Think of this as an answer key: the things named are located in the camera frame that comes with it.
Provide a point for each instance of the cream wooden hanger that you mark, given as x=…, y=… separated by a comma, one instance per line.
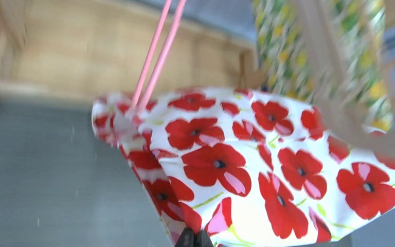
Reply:
x=334, y=87

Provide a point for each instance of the lemon print skirt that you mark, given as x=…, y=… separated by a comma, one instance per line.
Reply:
x=283, y=54

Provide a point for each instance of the wooden hanger rack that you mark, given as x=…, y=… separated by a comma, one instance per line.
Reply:
x=77, y=50

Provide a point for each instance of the red poppy print cloth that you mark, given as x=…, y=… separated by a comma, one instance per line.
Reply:
x=249, y=168

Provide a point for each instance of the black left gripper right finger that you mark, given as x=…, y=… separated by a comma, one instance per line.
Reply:
x=203, y=239

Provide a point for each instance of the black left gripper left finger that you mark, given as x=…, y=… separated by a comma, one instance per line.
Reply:
x=186, y=238

